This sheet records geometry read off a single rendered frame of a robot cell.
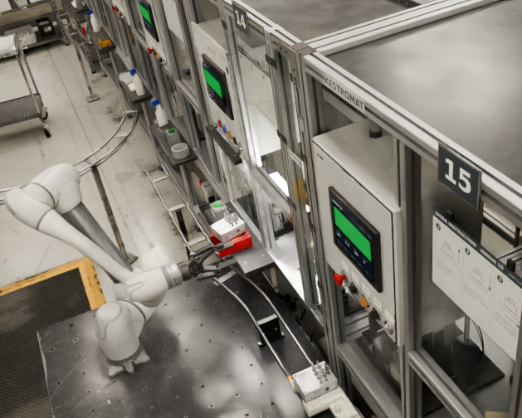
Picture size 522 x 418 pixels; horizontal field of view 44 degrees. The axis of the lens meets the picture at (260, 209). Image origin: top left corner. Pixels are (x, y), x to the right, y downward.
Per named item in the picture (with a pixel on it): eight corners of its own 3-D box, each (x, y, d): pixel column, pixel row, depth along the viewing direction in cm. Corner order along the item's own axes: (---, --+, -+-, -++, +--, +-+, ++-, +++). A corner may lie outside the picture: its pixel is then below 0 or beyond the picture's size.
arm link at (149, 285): (159, 262, 243) (160, 270, 255) (119, 277, 239) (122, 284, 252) (169, 288, 240) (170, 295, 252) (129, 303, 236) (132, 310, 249)
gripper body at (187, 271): (184, 286, 248) (207, 278, 250) (179, 270, 243) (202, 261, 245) (178, 275, 253) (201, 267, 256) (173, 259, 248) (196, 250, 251)
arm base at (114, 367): (111, 385, 266) (107, 376, 262) (100, 349, 283) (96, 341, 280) (153, 367, 270) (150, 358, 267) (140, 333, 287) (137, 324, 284)
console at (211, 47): (206, 122, 291) (184, 23, 265) (264, 103, 298) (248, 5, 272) (240, 162, 259) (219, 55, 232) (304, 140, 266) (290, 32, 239)
